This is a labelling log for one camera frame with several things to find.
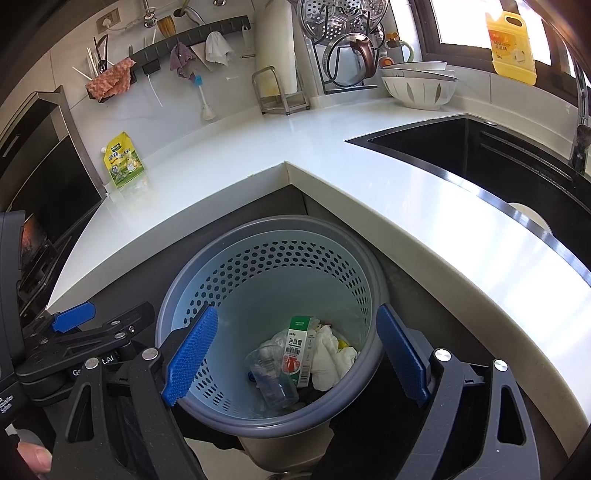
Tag white striped bowl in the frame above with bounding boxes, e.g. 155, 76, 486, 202
379, 60, 458, 82

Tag white printed carton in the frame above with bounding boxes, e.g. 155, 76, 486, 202
281, 315, 322, 389

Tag perforated steamer plate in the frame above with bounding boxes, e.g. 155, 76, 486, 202
333, 0, 389, 34

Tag hanging metal tongs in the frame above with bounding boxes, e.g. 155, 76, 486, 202
92, 34, 112, 73

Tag white cutting board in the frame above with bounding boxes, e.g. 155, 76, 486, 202
255, 0, 299, 100

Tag clear plastic cup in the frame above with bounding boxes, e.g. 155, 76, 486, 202
245, 344, 301, 411

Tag white tissue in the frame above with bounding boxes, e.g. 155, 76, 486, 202
311, 325, 360, 391

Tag dark wall hook rail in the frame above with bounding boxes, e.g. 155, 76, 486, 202
129, 15, 250, 75

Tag pink dish cloth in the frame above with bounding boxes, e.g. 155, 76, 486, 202
85, 58, 137, 100

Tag black gas stove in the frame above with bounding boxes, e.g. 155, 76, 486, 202
18, 222, 93, 320

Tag yellow seasoning pouch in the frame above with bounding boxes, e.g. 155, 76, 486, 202
99, 131, 147, 189

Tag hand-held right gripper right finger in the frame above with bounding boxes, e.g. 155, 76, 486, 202
323, 304, 541, 480

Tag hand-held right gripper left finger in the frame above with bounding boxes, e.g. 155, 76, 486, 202
54, 305, 219, 480

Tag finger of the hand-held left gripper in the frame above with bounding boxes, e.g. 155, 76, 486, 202
23, 302, 96, 345
51, 302, 156, 345

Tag white mug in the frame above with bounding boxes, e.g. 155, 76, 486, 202
379, 32, 415, 68

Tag white plate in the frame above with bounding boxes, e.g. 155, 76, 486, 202
507, 202, 553, 234

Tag black kitchen sink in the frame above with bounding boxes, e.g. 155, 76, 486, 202
345, 115, 591, 264

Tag metal cutting board rack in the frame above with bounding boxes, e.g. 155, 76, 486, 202
252, 66, 311, 115

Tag yellow detergent bottle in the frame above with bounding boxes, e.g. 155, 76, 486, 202
485, 11, 537, 87

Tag purple cloth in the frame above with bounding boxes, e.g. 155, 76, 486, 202
169, 41, 200, 83

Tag person's left hand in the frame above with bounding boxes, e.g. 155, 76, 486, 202
17, 443, 53, 474

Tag white colander bowl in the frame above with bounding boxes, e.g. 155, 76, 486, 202
381, 75, 459, 112

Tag white cloth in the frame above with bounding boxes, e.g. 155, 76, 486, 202
204, 31, 236, 66

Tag glass pot lid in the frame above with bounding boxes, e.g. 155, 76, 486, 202
323, 32, 384, 88

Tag metal faucet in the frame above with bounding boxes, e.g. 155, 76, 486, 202
567, 55, 591, 175

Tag dark cooking pot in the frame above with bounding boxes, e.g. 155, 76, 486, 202
21, 212, 49, 273

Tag window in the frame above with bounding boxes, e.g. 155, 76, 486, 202
411, 0, 578, 75

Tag grey perforated waste basket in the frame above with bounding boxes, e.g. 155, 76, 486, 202
154, 215, 389, 439

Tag white bottle brush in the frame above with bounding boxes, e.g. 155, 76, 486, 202
194, 74, 217, 122

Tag black wire lid rack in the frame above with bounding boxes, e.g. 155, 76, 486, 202
302, 0, 387, 96

